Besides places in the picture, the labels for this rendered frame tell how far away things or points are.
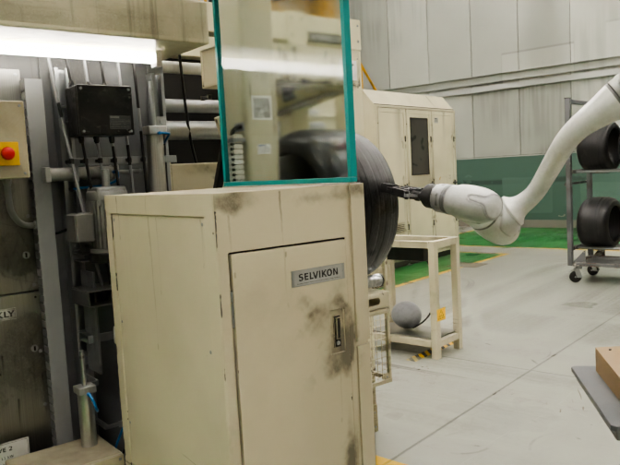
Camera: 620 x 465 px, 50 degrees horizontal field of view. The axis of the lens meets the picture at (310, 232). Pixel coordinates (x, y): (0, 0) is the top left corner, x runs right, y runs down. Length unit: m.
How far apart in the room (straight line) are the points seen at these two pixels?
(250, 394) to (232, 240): 0.32
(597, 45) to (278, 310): 12.36
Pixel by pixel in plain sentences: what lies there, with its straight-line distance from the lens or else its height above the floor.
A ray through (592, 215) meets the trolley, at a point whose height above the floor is 0.71.
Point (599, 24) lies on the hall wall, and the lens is 13.54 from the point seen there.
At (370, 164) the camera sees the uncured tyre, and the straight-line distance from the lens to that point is 2.23.
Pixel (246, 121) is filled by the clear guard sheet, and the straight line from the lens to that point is 1.85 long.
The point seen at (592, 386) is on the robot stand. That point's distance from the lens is 2.10.
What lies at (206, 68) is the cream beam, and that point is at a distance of 2.63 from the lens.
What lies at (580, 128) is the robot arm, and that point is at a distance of 1.91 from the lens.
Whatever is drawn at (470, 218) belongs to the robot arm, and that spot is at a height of 1.14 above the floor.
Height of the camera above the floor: 1.30
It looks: 5 degrees down
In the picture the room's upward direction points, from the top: 3 degrees counter-clockwise
